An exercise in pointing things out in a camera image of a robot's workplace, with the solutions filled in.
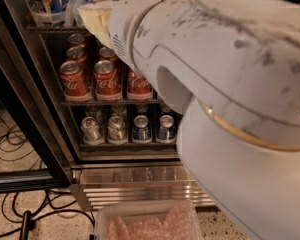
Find coke can back left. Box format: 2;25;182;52
67;33;88;49

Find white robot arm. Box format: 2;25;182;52
79;0;300;240

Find black floor stand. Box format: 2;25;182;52
19;210;35;240

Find clear tray far left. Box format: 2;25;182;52
30;0;77;27

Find coke can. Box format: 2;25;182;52
99;47;119;64
94;60;121;101
67;33;88;49
127;69;152;100
66;46;91;85
60;61;91;102

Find coke can front middle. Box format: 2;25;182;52
94;60;121;101

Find open fridge glass door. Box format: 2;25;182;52
0;2;72;193

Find clear plastic bin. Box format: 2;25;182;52
95;200;203;240

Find coke can middle centre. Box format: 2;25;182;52
99;47;119;64

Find black steel fridge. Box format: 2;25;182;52
0;0;300;212

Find coke can middle left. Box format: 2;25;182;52
66;46;91;85

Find silver can front left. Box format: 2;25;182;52
81;117;104;146

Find coke can front left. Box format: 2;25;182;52
60;61;91;102

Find blue can front right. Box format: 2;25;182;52
157;115;176;143

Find coke can front right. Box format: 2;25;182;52
127;69;152;100

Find black floor cables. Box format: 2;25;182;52
0;110;96;240

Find blue can front left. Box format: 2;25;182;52
132;115;151;143

